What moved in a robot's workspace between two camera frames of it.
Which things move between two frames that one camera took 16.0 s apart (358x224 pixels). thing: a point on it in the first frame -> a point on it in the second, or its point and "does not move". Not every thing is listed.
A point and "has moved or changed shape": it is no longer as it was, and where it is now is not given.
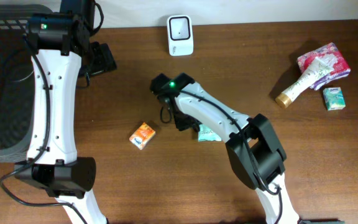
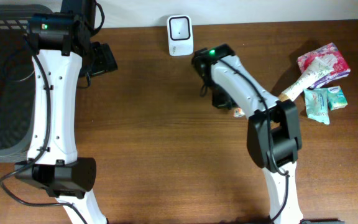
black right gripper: x=179 y=120 -> x=222 y=101
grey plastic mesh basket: x=7 y=81 does not move
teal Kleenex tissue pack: x=334 y=98 does not move
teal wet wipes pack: x=206 y=134 -> x=317 y=104
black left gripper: x=104 y=58 does not move
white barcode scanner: x=180 y=39 does not move
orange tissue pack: x=140 y=137 has moved or changed shape
